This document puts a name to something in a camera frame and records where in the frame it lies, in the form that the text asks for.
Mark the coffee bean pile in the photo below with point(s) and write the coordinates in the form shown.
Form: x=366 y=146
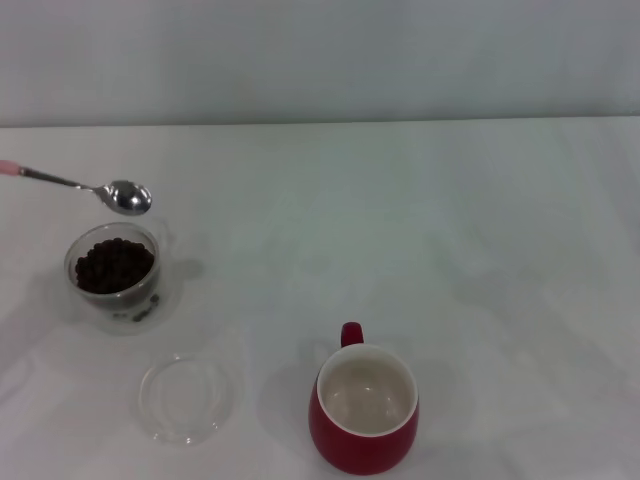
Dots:
x=112 y=267

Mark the double-walled glass cup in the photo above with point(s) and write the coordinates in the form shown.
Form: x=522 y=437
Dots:
x=100 y=311

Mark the red ceramic mug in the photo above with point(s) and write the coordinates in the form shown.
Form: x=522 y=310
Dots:
x=350 y=452

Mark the clear glass dish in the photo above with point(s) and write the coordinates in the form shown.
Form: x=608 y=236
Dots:
x=170 y=425

